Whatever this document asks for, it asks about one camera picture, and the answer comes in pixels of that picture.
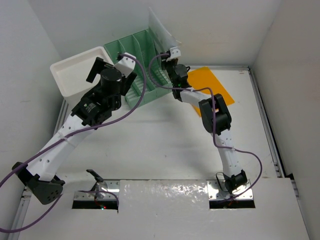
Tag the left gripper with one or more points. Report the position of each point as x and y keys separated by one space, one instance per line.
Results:
x=98 y=64

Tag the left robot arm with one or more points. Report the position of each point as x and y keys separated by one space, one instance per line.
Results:
x=94 y=108

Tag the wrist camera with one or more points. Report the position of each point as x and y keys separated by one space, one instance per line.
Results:
x=173 y=53
x=126 y=63

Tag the white drawer cabinet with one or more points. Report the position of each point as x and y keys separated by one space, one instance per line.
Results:
x=71 y=73

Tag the orange plastic folder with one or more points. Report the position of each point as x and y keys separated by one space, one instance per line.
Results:
x=203 y=77

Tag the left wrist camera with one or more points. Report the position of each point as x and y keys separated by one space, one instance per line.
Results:
x=126 y=63

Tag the clear document sleeve with paper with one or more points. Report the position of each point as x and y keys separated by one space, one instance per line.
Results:
x=162 y=38

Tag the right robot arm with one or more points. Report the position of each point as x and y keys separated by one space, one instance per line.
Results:
x=216 y=120

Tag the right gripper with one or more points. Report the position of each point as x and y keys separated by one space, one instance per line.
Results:
x=164 y=63

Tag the green file organizer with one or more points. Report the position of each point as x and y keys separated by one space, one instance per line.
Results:
x=142 y=46

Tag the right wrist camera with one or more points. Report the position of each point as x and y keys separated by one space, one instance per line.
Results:
x=173 y=53

